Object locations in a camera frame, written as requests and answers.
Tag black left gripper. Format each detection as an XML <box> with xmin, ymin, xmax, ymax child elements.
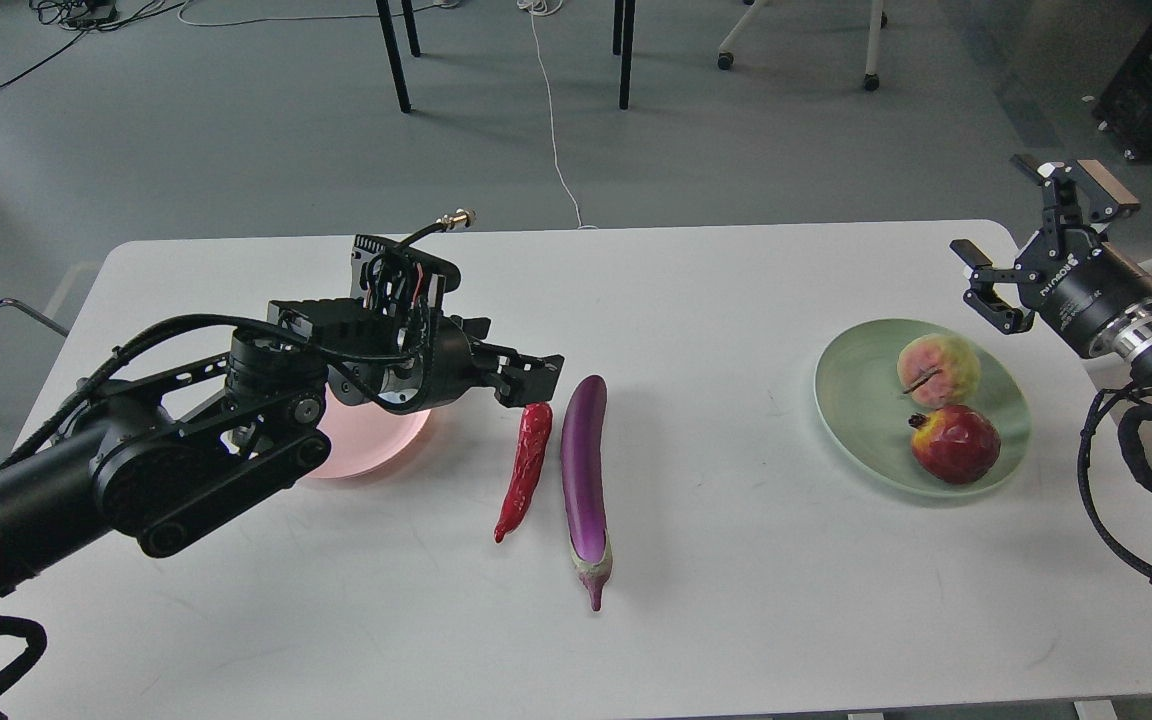
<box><xmin>328</xmin><ymin>314</ymin><xmax>564</xmax><ymax>415</ymax></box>

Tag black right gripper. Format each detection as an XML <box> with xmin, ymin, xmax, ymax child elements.
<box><xmin>950</xmin><ymin>156</ymin><xmax>1152</xmax><ymax>359</ymax></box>

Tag purple eggplant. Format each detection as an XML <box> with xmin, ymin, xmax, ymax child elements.
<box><xmin>559</xmin><ymin>376</ymin><xmax>613</xmax><ymax>612</ymax></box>

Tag yellow pink peach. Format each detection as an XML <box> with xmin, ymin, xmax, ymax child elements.
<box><xmin>897</xmin><ymin>333</ymin><xmax>982</xmax><ymax>409</ymax></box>

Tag red pomegranate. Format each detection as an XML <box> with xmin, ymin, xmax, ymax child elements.
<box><xmin>908</xmin><ymin>404</ymin><xmax>1002</xmax><ymax>486</ymax></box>

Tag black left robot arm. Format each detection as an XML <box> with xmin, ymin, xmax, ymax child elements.
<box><xmin>0</xmin><ymin>210</ymin><xmax>564</xmax><ymax>717</ymax></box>

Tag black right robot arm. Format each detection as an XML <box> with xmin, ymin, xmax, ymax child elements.
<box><xmin>950</xmin><ymin>154</ymin><xmax>1152</xmax><ymax>584</ymax></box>

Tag red chili pepper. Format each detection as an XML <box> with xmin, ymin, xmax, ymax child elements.
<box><xmin>493</xmin><ymin>402</ymin><xmax>553</xmax><ymax>544</ymax></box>

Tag pink plate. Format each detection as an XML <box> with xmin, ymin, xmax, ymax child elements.
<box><xmin>306</xmin><ymin>393</ymin><xmax>431</xmax><ymax>480</ymax></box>

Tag green plate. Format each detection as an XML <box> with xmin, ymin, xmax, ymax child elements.
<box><xmin>813</xmin><ymin>318</ymin><xmax>1032</xmax><ymax>503</ymax></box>

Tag white chair base with casters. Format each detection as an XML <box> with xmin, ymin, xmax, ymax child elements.
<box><xmin>713</xmin><ymin>1</ymin><xmax>888</xmax><ymax>94</ymax></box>

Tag black table leg right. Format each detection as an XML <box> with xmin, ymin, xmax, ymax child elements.
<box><xmin>611</xmin><ymin>0</ymin><xmax>637</xmax><ymax>111</ymax></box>

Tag black table leg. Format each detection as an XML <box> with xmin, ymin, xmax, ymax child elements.
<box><xmin>376</xmin><ymin>0</ymin><xmax>420</xmax><ymax>114</ymax></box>
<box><xmin>611</xmin><ymin>0</ymin><xmax>637</xmax><ymax>111</ymax></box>

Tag black table leg left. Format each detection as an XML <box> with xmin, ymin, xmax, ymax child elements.
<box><xmin>376</xmin><ymin>0</ymin><xmax>420</xmax><ymax>114</ymax></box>

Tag white cable on floor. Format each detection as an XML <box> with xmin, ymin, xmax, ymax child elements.
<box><xmin>514</xmin><ymin>0</ymin><xmax>599</xmax><ymax>232</ymax></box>

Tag black cables on floor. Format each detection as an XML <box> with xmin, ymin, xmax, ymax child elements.
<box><xmin>0</xmin><ymin>0</ymin><xmax>197</xmax><ymax>121</ymax></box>

